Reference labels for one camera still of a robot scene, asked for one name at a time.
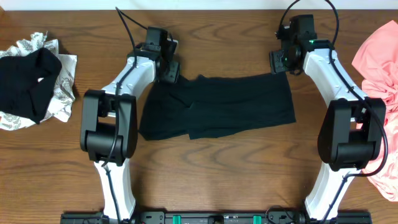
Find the white leaf-patterned cloth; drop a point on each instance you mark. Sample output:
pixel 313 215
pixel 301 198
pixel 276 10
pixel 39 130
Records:
pixel 61 103

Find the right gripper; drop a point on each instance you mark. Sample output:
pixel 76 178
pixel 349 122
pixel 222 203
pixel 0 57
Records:
pixel 277 62

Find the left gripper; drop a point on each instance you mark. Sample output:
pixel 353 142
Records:
pixel 171 72

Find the black shirt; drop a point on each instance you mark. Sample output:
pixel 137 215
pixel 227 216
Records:
pixel 216 107

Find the pink garment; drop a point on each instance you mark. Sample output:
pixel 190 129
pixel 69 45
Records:
pixel 376 61

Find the black folded garment on left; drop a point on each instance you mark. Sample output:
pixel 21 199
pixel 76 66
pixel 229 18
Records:
pixel 27 83

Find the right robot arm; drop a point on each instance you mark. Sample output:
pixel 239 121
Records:
pixel 351 134

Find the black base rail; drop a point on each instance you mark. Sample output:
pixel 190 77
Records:
pixel 214 217

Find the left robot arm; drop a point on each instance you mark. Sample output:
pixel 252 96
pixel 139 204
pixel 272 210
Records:
pixel 109 123

